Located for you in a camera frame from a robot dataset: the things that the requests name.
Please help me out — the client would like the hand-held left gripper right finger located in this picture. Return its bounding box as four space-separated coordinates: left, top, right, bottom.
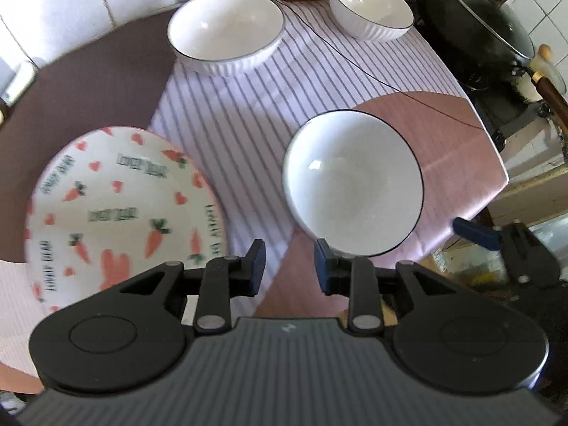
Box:
313 239 471 337

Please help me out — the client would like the white ribbed bowl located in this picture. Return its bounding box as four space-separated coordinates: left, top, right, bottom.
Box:
329 0 415 43
167 0 285 76
282 109 426 258

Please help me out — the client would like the rabbit and carrot print plate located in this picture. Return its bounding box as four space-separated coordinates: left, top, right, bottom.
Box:
24 126 230 317

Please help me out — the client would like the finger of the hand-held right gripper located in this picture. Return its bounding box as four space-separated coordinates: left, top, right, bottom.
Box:
452 216 562 294

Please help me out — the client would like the white knife handle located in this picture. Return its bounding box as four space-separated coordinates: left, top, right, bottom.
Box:
0 59 37 108

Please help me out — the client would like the black wok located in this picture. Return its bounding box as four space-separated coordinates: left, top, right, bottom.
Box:
378 0 568 117

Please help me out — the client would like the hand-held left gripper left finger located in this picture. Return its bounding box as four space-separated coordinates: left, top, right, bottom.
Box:
102 239 267 336

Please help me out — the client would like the black gas stove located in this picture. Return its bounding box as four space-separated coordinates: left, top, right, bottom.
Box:
472 92 561 152

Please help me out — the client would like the glass wok lid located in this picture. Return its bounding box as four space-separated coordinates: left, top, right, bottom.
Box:
419 0 536 61

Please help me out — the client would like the thin black cable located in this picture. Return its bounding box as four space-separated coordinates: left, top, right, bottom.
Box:
283 2 485 133

